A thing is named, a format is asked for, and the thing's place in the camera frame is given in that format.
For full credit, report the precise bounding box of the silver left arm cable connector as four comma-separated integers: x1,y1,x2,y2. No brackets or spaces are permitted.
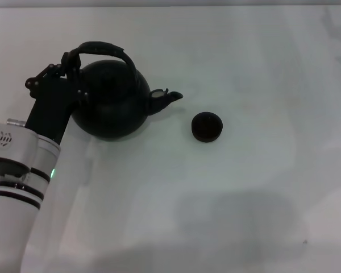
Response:
6,118,27,127

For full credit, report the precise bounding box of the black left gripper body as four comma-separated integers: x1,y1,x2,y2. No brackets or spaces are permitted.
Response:
24,77,86,145

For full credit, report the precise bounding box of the small black teacup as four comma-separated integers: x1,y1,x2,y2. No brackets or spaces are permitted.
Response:
191,111,224,144

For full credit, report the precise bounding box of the black round teapot with handle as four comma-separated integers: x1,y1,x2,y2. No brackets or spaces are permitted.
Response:
63,40,184,142

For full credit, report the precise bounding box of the silver vented left wrist camera box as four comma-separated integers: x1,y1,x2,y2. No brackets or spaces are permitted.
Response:
0,121,40,175

